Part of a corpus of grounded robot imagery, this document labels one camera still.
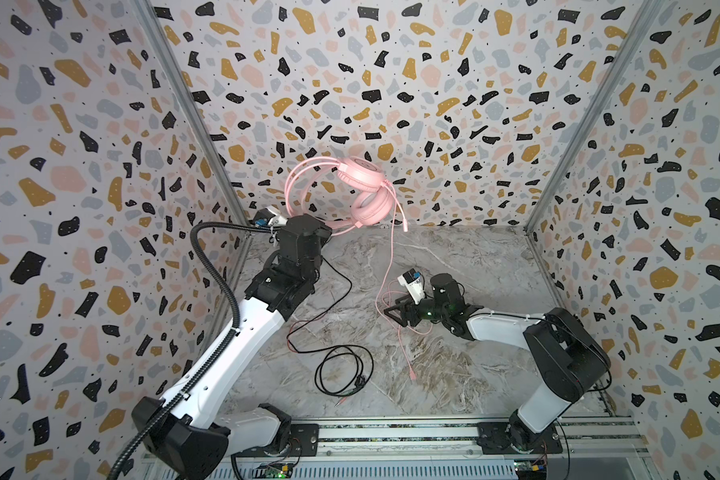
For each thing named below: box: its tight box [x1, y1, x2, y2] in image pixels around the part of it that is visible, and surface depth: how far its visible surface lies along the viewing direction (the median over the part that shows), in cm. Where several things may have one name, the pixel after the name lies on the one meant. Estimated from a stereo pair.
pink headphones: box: [285, 156, 395, 235], surface depth 64 cm
